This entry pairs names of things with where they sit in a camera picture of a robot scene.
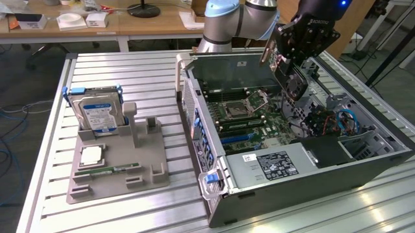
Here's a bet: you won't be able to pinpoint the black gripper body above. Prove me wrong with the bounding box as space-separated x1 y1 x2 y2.
286 0 353 61

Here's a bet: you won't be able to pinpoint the black graphics card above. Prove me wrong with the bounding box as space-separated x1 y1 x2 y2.
260 40 310 102

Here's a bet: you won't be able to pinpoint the small white cabinet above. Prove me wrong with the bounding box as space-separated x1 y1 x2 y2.
342 32 364 56

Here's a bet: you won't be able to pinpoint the wooden cabinet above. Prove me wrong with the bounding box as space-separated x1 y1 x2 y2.
277 0 377 59

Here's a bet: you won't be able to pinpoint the black tripod stand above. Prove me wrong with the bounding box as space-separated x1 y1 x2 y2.
365 0 415 87

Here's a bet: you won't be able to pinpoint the metal socket cover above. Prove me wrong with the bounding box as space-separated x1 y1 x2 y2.
245 89 270 110

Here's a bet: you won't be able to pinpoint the tall metal disk bay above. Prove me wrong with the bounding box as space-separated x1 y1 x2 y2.
280 59 353 127

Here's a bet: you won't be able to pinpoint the flat white paper box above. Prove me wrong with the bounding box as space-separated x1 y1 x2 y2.
178 10 206 31

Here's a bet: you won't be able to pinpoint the brown cardboard box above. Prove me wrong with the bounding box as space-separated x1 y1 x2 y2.
189 0 208 17

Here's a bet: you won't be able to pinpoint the CPU socket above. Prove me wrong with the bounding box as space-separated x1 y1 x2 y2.
224 100 249 120

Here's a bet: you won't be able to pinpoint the green motherboard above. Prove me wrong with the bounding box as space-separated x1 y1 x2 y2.
197 81 304 156

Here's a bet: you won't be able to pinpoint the blue card retainer clips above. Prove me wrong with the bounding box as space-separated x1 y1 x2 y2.
192 109 214 170

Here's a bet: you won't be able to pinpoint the white chipset heatsink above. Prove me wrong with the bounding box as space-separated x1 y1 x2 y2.
262 138 285 148

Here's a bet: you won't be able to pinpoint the blue expansion slot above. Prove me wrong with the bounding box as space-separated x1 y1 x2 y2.
218 132 257 144

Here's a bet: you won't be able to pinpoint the wooden desk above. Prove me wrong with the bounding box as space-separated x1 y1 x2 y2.
0 0 296 53

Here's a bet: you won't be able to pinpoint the black round lamp base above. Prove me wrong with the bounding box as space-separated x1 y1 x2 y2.
125 0 161 18

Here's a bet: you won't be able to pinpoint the low metal disk bay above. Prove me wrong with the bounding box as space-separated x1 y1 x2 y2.
336 130 394 161

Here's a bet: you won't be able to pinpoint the black plastic shroud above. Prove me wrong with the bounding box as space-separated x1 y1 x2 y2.
297 134 356 170

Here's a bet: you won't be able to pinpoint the grey power supply unit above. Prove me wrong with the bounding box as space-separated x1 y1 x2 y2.
225 143 317 195

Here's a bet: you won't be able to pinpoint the plain white box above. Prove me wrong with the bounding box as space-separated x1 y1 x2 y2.
85 12 110 28

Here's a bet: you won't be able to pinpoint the blue case release latch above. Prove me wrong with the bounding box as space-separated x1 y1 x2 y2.
205 170 218 187

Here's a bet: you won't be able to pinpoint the hard disk in blue caddy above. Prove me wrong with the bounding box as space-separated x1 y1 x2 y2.
59 84 126 137

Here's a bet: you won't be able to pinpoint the open black PC case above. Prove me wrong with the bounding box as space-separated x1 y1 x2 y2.
174 46 415 229

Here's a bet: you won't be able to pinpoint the white box with round hollow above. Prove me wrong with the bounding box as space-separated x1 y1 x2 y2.
55 13 89 32

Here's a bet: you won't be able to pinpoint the grey plastic parts rack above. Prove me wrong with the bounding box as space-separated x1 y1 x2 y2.
65 101 172 205

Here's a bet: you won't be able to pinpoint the black office chair base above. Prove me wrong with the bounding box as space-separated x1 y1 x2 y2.
22 43 70 71

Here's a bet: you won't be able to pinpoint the silver CPU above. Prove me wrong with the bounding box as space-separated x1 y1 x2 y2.
79 146 105 164

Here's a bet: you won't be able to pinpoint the white box with black lid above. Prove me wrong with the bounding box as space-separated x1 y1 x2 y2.
13 13 47 30

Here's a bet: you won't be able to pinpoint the blue data wire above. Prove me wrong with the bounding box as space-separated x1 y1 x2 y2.
334 108 361 134

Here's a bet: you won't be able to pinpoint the red and black wire bundle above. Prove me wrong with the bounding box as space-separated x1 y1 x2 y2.
302 108 338 137

